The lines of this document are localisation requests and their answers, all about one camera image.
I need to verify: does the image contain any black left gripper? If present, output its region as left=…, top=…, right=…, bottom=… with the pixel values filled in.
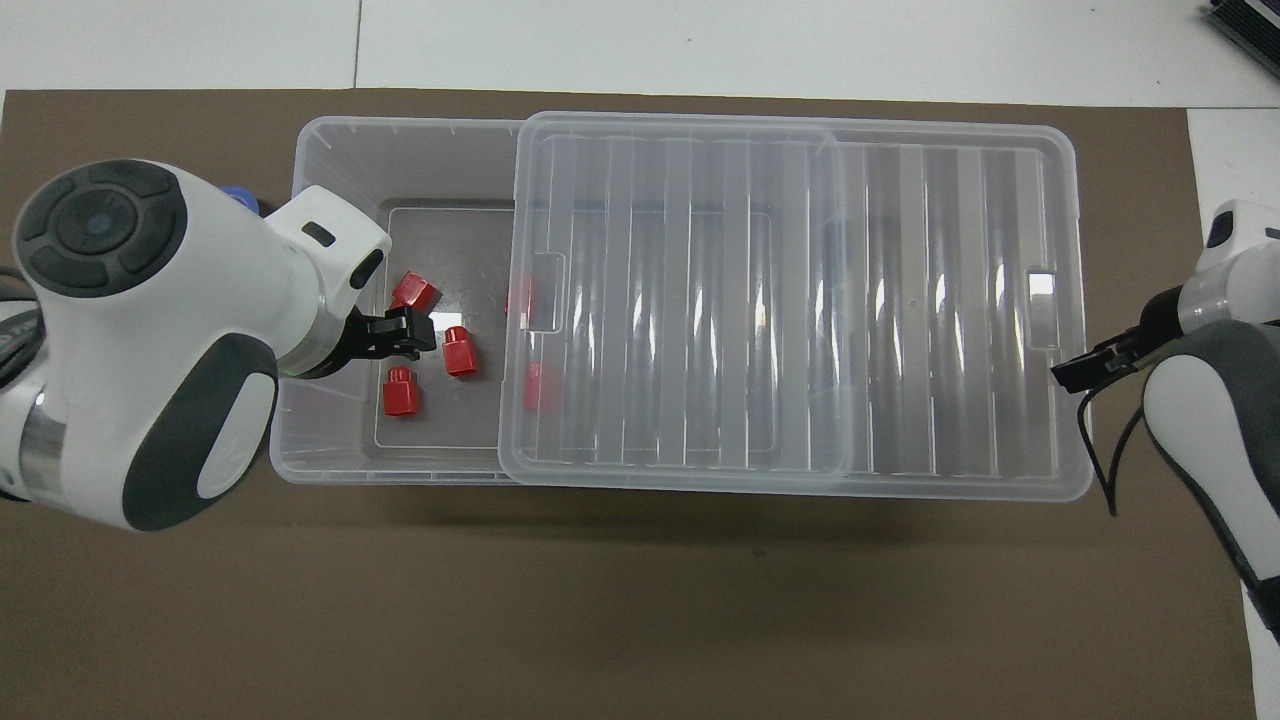
left=285, top=305, right=438, bottom=379

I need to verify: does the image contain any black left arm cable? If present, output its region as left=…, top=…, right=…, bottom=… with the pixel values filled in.
left=0, top=265, right=46, bottom=396

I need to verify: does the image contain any clear ribbed plastic lid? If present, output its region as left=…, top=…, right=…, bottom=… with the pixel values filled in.
left=497, top=110, right=1094, bottom=504

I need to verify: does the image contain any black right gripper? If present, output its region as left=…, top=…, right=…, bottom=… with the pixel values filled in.
left=1052, top=285, right=1186, bottom=394

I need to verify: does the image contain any brown table mat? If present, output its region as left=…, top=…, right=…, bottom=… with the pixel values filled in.
left=0, top=88, right=1259, bottom=720

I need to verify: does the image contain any dark ridged device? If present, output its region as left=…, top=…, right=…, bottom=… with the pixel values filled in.
left=1205, top=0, right=1280, bottom=66

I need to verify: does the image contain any clear plastic storage box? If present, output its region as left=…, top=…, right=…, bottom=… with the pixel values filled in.
left=268, top=115, right=856, bottom=488

